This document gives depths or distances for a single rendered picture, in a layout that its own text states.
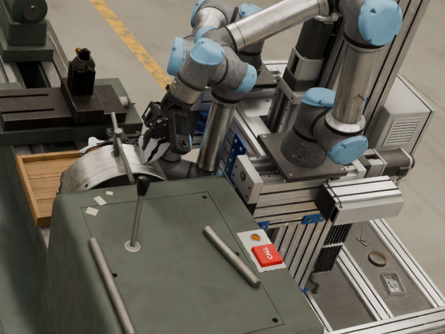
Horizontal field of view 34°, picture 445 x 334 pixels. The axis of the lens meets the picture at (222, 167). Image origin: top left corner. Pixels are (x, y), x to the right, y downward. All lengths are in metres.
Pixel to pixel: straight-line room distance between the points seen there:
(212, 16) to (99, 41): 2.54
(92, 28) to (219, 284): 3.59
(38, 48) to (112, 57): 1.82
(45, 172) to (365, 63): 1.11
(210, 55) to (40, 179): 0.92
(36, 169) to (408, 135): 1.31
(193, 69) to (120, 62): 3.06
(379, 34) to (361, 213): 0.72
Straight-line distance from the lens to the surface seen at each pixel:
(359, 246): 3.57
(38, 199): 2.35
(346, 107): 2.03
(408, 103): 2.67
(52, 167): 2.47
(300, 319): 1.69
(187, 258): 1.73
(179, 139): 1.74
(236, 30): 1.88
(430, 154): 4.85
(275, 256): 1.78
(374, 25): 1.85
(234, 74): 1.77
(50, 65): 3.02
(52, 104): 2.61
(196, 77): 1.72
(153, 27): 5.25
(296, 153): 2.26
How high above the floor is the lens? 2.48
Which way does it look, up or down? 38 degrees down
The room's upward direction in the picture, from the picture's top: 16 degrees clockwise
